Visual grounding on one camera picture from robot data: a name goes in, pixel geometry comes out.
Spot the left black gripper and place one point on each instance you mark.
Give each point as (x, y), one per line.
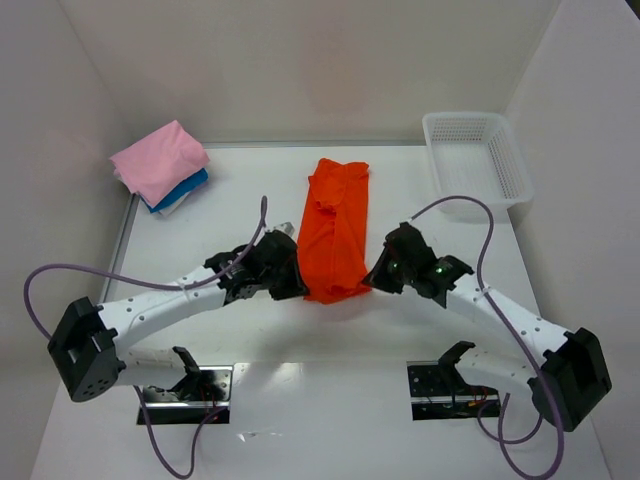
(288, 267)

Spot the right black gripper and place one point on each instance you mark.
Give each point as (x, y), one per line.
(388, 270)

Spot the orange t shirt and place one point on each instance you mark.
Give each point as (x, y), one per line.
(332, 238)

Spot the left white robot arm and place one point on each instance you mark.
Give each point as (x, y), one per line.
(94, 346)

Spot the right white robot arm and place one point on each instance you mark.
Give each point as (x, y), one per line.
(564, 372)

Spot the blue folded t shirt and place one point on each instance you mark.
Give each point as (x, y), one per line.
(199, 178)

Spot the white folded t shirt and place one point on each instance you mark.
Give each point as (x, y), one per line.
(173, 200)

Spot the pink folded t shirt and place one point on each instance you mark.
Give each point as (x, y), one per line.
(153, 166)

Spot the white plastic basket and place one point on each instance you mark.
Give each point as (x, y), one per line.
(475, 154)

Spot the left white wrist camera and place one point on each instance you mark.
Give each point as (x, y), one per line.
(287, 228)

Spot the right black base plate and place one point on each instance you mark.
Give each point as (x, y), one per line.
(432, 399)

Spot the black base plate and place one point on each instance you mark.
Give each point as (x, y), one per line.
(432, 399)
(211, 396)

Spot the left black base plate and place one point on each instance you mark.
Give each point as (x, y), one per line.
(211, 396)

